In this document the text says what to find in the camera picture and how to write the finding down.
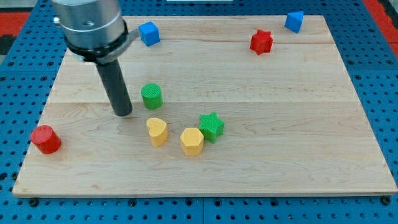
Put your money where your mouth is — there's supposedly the red star block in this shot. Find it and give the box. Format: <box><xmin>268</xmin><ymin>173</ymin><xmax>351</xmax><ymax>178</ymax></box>
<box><xmin>249</xmin><ymin>29</ymin><xmax>273</xmax><ymax>55</ymax></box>

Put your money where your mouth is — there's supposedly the green cylinder block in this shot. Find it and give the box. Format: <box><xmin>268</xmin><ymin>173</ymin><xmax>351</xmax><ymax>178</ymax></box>
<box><xmin>141</xmin><ymin>83</ymin><xmax>163</xmax><ymax>110</ymax></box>

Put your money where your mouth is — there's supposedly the blue cube block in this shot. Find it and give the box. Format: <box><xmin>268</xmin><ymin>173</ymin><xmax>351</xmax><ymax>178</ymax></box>
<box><xmin>139</xmin><ymin>21</ymin><xmax>160</xmax><ymax>47</ymax></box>

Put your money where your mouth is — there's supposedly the red cylinder block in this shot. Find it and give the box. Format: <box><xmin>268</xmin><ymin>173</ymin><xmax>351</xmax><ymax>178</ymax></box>
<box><xmin>30</xmin><ymin>125</ymin><xmax>62</xmax><ymax>154</ymax></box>

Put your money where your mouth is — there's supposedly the yellow hexagon block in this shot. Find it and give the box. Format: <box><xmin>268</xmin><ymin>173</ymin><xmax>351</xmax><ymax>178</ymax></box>
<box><xmin>180</xmin><ymin>128</ymin><xmax>204</xmax><ymax>156</ymax></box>

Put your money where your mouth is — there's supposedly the blue triangular prism block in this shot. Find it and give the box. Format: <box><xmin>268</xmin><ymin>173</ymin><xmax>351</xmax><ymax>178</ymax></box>
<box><xmin>284</xmin><ymin>11</ymin><xmax>304</xmax><ymax>34</ymax></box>

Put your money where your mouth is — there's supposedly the wooden board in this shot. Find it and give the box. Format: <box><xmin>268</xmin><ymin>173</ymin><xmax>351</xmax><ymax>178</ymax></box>
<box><xmin>13</xmin><ymin>16</ymin><xmax>397</xmax><ymax>198</ymax></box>

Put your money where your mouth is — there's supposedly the yellow heart block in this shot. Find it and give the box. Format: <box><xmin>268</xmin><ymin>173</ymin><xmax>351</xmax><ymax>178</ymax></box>
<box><xmin>146</xmin><ymin>118</ymin><xmax>169</xmax><ymax>147</ymax></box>

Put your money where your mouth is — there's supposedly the green star block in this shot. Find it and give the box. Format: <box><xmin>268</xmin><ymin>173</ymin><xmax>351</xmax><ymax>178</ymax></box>
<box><xmin>199</xmin><ymin>112</ymin><xmax>224</xmax><ymax>143</ymax></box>

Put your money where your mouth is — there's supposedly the black clamp ring mount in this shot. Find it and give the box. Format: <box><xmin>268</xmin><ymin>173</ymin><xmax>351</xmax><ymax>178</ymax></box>
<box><xmin>53</xmin><ymin>17</ymin><xmax>140</xmax><ymax>64</ymax></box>

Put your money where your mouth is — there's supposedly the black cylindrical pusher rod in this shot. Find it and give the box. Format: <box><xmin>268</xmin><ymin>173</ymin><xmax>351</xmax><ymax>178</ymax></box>
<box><xmin>96</xmin><ymin>60</ymin><xmax>132</xmax><ymax>116</ymax></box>

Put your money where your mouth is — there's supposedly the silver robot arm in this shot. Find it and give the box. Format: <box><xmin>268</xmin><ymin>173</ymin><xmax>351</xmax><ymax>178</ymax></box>
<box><xmin>51</xmin><ymin>0</ymin><xmax>139</xmax><ymax>116</ymax></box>

